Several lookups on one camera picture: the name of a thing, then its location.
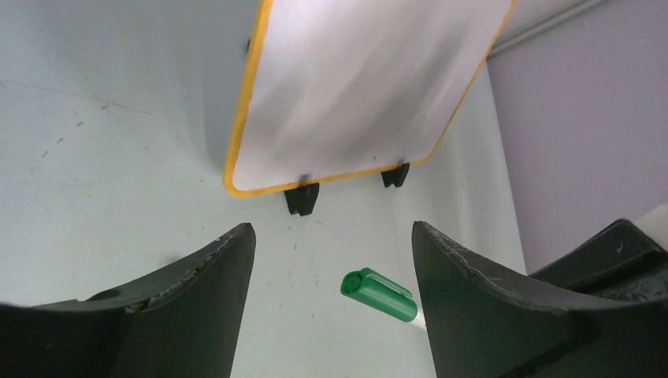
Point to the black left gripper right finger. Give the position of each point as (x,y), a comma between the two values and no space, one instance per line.
(486,320)

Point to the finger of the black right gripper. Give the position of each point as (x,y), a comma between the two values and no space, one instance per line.
(620,263)

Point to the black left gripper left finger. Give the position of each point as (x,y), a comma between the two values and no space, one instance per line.
(182,320)

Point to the green marker cap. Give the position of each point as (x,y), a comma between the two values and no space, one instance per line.
(374,290)

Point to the yellow framed whiteboard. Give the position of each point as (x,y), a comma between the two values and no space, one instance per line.
(337,89)

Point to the right whiteboard black foot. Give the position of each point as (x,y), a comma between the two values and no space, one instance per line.
(395,177)

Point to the whiteboard black foot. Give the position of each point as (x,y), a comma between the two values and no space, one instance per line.
(302,199)
(395,177)

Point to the left whiteboard black foot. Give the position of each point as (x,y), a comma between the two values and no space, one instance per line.
(302,199)

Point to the right aluminium frame post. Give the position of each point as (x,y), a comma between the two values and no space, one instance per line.
(536,18)

